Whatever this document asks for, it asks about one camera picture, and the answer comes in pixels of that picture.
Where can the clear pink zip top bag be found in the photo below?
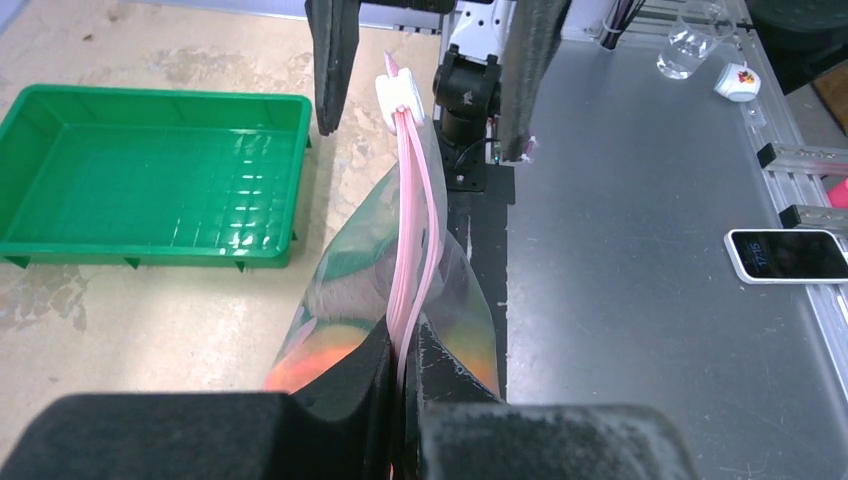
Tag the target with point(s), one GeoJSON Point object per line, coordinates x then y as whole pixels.
{"type": "Point", "coordinates": [394, 259]}

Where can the white smartphone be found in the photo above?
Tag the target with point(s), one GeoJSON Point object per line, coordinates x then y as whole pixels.
{"type": "Point", "coordinates": [786, 256]}

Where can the green plastic tray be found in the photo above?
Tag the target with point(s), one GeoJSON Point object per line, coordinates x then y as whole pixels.
{"type": "Point", "coordinates": [144, 177]}

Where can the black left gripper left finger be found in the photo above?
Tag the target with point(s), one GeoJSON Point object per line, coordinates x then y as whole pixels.
{"type": "Point", "coordinates": [336, 427]}

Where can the pink object at edge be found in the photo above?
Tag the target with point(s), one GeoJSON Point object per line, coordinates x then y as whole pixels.
{"type": "Point", "coordinates": [838, 195]}

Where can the orange green toy mango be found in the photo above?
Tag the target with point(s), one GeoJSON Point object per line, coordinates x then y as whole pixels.
{"type": "Point", "coordinates": [305, 362]}

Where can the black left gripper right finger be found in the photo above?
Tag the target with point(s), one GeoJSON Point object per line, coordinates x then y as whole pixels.
{"type": "Point", "coordinates": [452, 427]}

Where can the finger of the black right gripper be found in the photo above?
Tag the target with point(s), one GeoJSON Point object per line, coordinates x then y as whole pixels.
{"type": "Point", "coordinates": [334, 27]}
{"type": "Point", "coordinates": [533, 40]}

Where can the clear glass cup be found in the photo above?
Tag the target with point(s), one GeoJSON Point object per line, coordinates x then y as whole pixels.
{"type": "Point", "coordinates": [699, 28]}

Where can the white printed ceramic cup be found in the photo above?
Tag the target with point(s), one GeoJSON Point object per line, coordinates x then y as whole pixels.
{"type": "Point", "coordinates": [738, 83]}

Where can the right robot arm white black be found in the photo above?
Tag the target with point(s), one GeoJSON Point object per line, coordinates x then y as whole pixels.
{"type": "Point", "coordinates": [493, 67]}

